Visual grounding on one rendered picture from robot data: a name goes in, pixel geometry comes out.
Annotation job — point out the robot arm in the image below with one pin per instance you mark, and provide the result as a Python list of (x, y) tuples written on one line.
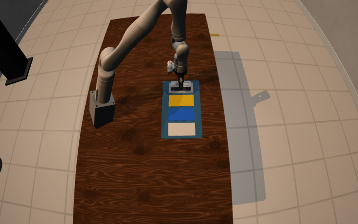
[(110, 58)]

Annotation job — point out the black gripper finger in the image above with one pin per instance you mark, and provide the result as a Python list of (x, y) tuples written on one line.
[(180, 83)]

